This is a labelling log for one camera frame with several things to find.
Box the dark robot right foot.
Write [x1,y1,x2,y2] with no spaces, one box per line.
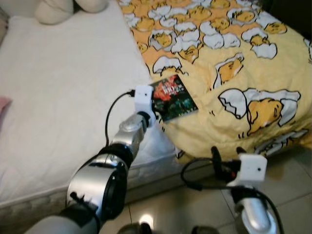
[193,225,220,234]

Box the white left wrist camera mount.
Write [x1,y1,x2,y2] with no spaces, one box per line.
[133,85,156,117]

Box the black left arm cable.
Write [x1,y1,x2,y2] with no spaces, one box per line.
[105,89,137,148]

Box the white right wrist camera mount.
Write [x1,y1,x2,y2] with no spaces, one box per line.
[228,155,268,188]

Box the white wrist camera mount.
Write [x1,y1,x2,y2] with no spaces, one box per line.
[228,155,268,188]
[133,85,156,117]

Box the dark robot left foot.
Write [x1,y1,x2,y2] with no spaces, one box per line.
[117,222,153,234]

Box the pink bunny print pillow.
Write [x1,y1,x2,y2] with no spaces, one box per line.
[0,96,11,117]

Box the yellow egg print blanket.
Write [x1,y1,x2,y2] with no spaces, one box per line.
[118,0,312,164]

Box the dark robot foot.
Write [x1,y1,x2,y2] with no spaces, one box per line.
[117,222,153,234]
[193,225,220,234]

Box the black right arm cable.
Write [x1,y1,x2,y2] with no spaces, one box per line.
[180,157,286,234]

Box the white bed mattress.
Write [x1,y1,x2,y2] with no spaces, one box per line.
[0,15,195,230]

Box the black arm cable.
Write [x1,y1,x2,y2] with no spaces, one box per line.
[105,89,137,148]
[180,157,286,234]

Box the cream plush toy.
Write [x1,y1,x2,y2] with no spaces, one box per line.
[34,0,109,25]

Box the dark red green book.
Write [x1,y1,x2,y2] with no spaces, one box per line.
[149,74,199,122]

